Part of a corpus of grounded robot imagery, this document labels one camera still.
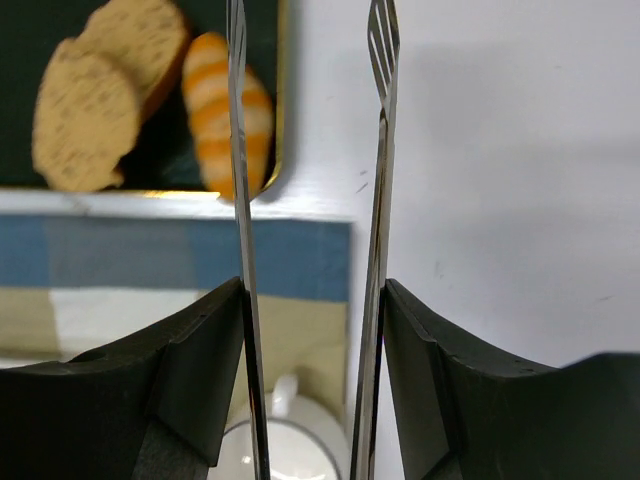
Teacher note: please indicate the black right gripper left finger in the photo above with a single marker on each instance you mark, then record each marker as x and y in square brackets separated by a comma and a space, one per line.
[151, 405]

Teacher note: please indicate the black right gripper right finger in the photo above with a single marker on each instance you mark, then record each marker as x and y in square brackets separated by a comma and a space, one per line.
[466, 409]

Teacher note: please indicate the stainless steel tongs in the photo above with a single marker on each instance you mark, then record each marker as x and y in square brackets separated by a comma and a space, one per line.
[384, 47]

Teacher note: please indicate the speckled bread slice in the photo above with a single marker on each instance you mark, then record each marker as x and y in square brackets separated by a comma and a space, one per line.
[99, 89]

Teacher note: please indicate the blue beige checked placemat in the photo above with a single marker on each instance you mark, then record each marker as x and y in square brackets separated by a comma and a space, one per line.
[70, 284]

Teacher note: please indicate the white cup with dark rim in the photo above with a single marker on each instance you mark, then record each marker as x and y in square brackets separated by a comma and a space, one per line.
[305, 441]

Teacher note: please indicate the striped croissant roll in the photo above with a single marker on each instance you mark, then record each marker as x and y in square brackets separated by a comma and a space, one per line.
[205, 93]

